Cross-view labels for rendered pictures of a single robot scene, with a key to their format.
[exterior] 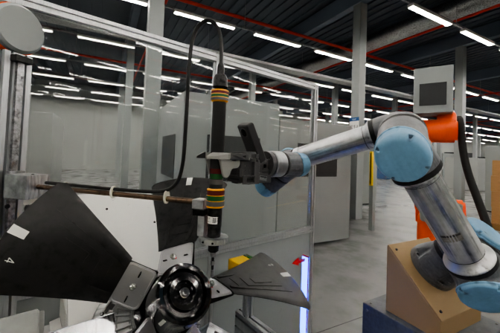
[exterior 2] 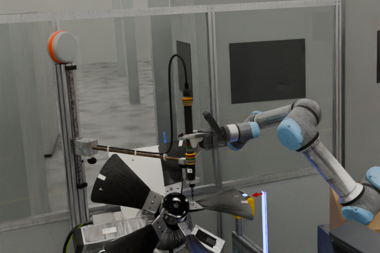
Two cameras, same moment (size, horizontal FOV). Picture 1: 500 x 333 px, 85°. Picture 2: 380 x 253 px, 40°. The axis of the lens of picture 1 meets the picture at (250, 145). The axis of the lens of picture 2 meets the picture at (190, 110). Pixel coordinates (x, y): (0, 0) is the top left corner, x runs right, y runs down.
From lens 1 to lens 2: 1.60 m
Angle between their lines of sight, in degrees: 22
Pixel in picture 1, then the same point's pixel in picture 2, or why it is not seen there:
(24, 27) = (68, 45)
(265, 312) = (281, 245)
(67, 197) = (117, 161)
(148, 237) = (160, 177)
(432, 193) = (311, 156)
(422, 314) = not seen: hidden behind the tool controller
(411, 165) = (292, 142)
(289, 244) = (306, 182)
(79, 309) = (128, 215)
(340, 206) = not seen: outside the picture
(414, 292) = (339, 216)
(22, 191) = (86, 151)
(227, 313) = not seen: hidden behind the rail
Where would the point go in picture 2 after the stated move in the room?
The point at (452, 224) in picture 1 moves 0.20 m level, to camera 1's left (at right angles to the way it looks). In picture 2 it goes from (327, 173) to (276, 171)
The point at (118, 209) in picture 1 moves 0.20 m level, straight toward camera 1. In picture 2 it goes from (139, 160) to (141, 171)
